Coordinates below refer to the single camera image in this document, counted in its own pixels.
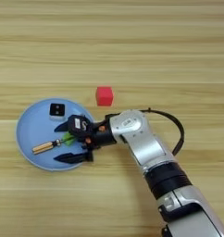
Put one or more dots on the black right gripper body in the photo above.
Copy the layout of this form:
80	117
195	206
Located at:
103	135

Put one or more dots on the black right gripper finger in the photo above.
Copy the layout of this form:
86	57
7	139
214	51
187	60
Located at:
62	127
72	158

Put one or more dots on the red cube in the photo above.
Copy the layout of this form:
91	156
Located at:
104	96

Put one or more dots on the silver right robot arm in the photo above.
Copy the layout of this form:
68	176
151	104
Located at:
147	142

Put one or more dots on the green rectangular block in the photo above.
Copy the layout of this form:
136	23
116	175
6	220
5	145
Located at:
68	138

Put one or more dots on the black box with white label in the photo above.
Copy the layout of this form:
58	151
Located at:
79	126

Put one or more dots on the black cube with white sides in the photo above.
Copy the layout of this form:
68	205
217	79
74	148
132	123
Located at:
57	110

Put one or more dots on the round blue plate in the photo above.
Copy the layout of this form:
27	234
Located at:
36	129

